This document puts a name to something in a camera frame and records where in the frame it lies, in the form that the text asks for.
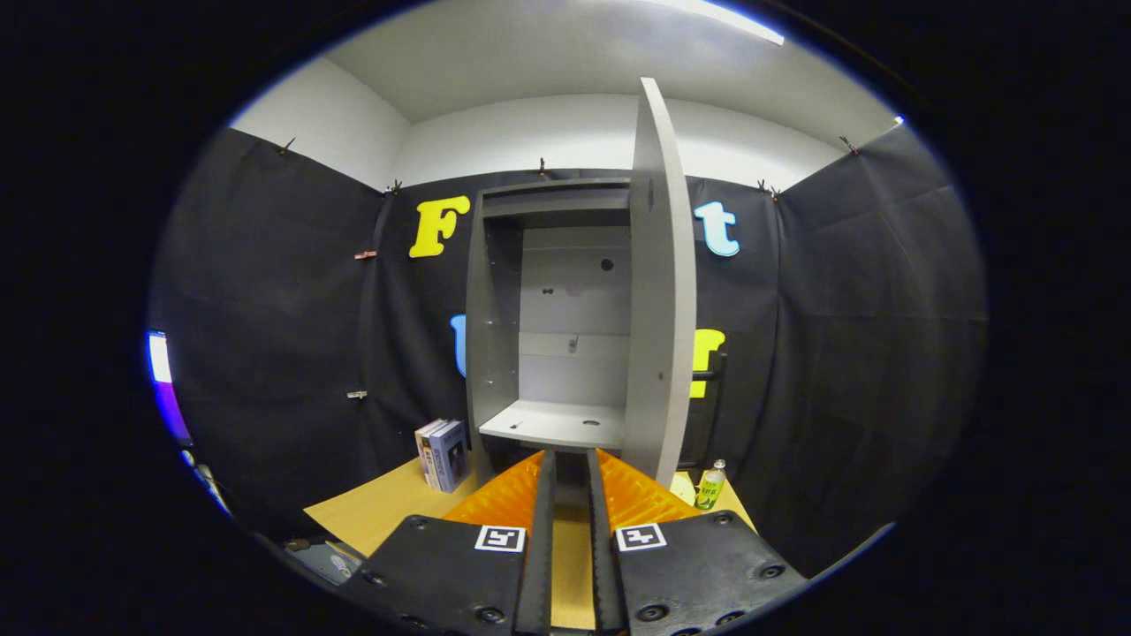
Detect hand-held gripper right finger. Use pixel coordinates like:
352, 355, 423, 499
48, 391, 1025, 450
586, 447, 809, 636

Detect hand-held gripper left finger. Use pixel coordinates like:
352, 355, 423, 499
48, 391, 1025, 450
340, 449, 558, 636

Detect black cabinet door handle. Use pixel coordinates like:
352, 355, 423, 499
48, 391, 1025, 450
679, 349, 730, 471

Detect beige shoe cabinet door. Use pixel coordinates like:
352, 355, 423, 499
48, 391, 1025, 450
621, 77, 699, 488

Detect grey shoe cabinet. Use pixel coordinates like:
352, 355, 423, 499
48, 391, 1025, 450
464, 175, 635, 465

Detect green drink bottle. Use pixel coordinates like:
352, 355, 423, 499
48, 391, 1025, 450
695, 459, 727, 511

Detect blue book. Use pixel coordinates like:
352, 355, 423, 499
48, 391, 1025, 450
428, 420, 474, 494

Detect black backdrop cloth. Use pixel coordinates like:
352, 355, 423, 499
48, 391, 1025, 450
146, 124, 986, 575

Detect bright lit screen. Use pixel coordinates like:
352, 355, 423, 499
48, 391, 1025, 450
146, 331, 194, 443

